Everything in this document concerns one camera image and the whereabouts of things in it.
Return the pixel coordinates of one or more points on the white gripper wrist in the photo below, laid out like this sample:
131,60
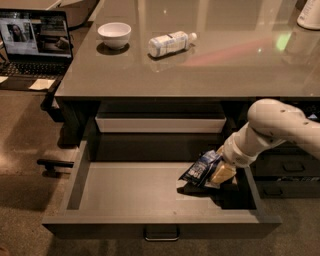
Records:
236,154

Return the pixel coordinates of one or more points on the blue chip bag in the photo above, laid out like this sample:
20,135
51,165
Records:
200,171

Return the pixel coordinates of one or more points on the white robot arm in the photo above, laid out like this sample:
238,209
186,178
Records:
269,124

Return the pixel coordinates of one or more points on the dark side drawer cabinet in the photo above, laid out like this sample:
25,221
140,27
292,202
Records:
286,171

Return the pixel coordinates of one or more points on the open grey top drawer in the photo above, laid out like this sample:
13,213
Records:
123,182

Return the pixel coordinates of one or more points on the clear plastic water bottle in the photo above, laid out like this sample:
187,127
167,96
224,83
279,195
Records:
170,43

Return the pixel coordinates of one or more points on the black chair base leg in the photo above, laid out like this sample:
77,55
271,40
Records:
50,165

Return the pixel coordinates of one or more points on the white ceramic bowl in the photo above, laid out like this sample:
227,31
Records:
115,35

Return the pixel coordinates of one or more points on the white cylindrical container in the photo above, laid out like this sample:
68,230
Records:
309,18

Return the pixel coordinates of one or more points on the white paper note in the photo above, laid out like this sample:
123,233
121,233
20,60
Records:
41,84

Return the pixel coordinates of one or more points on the open laptop computer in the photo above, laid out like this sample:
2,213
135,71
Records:
37,45

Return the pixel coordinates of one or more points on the metal drawer handle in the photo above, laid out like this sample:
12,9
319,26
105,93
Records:
161,233

